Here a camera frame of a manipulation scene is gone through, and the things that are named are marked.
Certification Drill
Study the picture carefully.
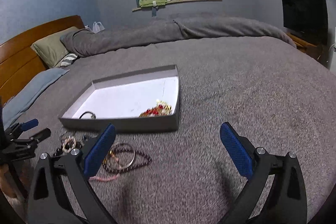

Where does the wooden tv stand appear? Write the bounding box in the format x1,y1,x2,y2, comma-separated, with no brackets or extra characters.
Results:
286,32,323,61

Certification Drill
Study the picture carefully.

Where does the red gold jewelry piece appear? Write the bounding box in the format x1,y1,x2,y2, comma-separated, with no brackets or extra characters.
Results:
139,101,171,117

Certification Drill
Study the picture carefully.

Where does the white plastic bag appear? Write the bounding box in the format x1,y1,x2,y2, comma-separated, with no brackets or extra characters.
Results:
85,22,105,34

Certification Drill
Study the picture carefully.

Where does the green cloth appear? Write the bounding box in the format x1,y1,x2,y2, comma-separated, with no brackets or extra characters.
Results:
138,0,167,8

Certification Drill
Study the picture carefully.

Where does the black television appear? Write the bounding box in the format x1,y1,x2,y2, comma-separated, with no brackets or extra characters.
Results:
282,0,329,45

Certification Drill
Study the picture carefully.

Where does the striped grey white pillow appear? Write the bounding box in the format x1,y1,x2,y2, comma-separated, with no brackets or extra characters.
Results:
57,53,79,68

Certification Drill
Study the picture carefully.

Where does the rolled grey duvet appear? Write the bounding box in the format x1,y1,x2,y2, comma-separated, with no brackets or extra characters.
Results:
60,14,296,57

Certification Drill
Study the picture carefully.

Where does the black cord bracelet with charm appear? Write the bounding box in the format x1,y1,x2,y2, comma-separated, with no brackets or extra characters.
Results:
79,111,97,120

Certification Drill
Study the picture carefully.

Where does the wooden headboard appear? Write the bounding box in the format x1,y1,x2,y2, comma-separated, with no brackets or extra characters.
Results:
0,15,84,103

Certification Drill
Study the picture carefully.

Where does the green pillow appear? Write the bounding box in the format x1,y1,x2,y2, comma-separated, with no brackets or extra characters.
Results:
31,27,79,68

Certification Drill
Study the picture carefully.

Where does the grey cardboard tray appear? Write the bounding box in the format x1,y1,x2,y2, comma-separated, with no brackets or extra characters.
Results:
59,65,179,133

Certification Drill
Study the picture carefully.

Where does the wooden window shelf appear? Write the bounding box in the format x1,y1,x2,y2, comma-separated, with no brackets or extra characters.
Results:
132,0,223,12

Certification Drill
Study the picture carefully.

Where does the dark small-bead bracelet gold charm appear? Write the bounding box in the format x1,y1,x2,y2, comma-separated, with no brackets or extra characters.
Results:
102,147,152,174

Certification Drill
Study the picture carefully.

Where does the pink string bracelet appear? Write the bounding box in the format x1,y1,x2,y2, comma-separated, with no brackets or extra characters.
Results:
88,173,120,183

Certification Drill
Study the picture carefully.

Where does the blue sheet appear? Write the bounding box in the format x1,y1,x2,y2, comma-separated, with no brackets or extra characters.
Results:
2,68,69,130

